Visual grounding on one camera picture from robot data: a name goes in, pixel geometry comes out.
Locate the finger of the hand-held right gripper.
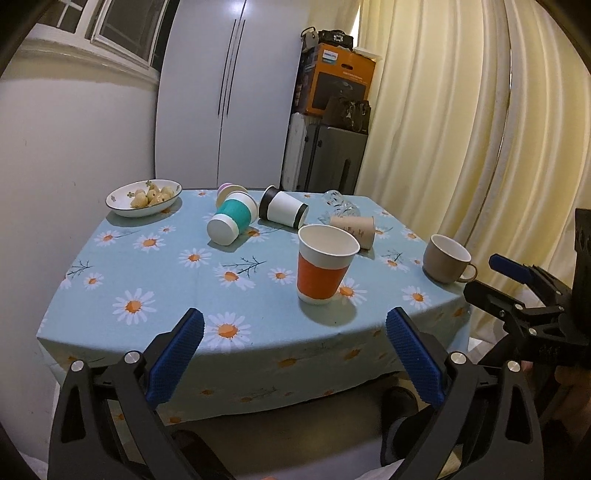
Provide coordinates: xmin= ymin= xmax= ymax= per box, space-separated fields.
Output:
xmin=464 ymin=280 xmax=574 ymax=334
xmin=489 ymin=253 xmax=574 ymax=308

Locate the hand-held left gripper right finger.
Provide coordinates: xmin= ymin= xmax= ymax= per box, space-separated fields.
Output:
xmin=385 ymin=306 xmax=546 ymax=480

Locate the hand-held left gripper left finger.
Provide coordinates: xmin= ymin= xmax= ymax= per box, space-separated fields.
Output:
xmin=48 ymin=308 xmax=241 ymax=480

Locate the orange and white paper cup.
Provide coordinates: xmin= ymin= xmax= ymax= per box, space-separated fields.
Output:
xmin=297 ymin=224 xmax=360 ymax=306

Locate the brown paper cup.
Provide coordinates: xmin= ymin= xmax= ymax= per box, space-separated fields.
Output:
xmin=329 ymin=215 xmax=376 ymax=250

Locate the teal and white cup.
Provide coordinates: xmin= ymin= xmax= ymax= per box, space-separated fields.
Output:
xmin=207 ymin=191 xmax=258 ymax=246

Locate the clear glass cup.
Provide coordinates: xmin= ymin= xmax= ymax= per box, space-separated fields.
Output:
xmin=318 ymin=189 xmax=361 ymax=223

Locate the pink cup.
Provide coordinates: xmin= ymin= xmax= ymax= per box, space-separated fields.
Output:
xmin=217 ymin=183 xmax=250 ymax=208

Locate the white and black cup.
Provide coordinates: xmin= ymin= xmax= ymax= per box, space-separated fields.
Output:
xmin=257 ymin=185 xmax=309 ymax=229

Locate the person's right hand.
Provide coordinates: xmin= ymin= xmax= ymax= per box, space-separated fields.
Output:
xmin=554 ymin=366 xmax=591 ymax=394

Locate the beige mug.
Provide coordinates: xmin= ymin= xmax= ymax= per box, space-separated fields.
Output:
xmin=423 ymin=234 xmax=478 ymax=284

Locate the blue daisy tablecloth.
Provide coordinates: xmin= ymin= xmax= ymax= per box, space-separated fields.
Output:
xmin=36 ymin=187 xmax=472 ymax=445

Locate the pile of yellow fruits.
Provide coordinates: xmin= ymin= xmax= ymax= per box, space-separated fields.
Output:
xmin=129 ymin=182 xmax=179 ymax=209

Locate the white flowered bowl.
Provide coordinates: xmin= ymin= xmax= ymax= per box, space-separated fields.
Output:
xmin=106 ymin=179 xmax=183 ymax=219

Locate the cream curtain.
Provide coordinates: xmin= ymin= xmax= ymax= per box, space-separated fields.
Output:
xmin=355 ymin=0 xmax=591 ymax=352

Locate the grey suitcase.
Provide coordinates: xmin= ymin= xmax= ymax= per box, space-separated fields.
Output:
xmin=305 ymin=122 xmax=368 ymax=195

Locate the dark handbag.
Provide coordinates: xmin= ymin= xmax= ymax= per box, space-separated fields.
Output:
xmin=323 ymin=97 xmax=371 ymax=134

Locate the white wardrobe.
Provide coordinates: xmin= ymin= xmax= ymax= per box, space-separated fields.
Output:
xmin=154 ymin=0 xmax=315 ymax=192

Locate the orange and black cardboard box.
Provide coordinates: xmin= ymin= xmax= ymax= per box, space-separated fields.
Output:
xmin=295 ymin=44 xmax=377 ymax=118

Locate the black bag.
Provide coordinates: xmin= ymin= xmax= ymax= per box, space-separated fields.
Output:
xmin=301 ymin=27 xmax=354 ymax=49

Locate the white framed window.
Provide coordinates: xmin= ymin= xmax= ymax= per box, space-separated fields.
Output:
xmin=37 ymin=0 xmax=181 ymax=70

